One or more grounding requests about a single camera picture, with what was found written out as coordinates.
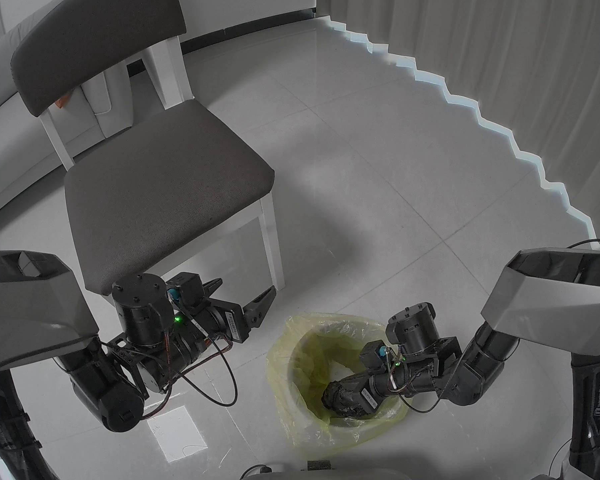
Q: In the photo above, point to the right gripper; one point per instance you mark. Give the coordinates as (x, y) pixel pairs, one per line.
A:
(405, 382)

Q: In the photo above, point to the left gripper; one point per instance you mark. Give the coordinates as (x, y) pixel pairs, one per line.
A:
(227, 325)

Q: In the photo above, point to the black plastic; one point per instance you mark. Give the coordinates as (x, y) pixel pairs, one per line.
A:
(340, 395)

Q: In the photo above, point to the yellow plastic bag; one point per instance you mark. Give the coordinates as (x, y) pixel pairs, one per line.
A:
(282, 368)

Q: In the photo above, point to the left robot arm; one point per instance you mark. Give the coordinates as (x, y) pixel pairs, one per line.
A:
(30, 313)

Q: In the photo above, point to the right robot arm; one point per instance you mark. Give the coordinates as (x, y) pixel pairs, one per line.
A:
(550, 298)

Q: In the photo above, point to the white trash bin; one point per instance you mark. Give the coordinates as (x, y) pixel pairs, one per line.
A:
(296, 379)

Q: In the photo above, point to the white chair grey seat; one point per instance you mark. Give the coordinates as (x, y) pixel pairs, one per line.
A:
(165, 178)

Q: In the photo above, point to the white sofa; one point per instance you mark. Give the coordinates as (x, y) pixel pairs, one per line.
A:
(10, 138)

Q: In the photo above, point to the white cushion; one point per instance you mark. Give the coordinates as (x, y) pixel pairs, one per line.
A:
(20, 53)

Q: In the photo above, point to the white curtain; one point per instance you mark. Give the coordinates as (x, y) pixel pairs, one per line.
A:
(505, 68)

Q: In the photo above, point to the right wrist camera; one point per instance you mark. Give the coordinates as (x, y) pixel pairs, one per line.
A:
(372, 355)

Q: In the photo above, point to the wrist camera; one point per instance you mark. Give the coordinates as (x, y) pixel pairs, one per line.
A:
(372, 355)
(187, 288)

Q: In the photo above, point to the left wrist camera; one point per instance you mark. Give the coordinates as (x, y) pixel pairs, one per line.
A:
(187, 288)

